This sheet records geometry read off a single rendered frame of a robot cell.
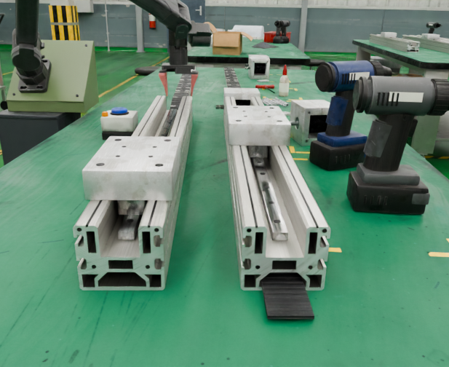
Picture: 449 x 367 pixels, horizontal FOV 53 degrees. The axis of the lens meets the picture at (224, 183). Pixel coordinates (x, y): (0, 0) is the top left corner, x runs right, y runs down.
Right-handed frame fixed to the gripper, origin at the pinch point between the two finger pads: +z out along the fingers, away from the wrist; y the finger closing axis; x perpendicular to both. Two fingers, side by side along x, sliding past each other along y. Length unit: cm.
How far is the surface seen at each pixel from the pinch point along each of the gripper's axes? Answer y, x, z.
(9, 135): -53, -7, 13
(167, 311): 5, -103, 6
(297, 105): 31.7, -34.2, -3.2
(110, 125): -15.0, -35.3, 1.9
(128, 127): -10.5, -35.3, 2.2
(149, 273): 2, -99, 3
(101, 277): -3, -99, 4
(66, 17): -205, 584, -9
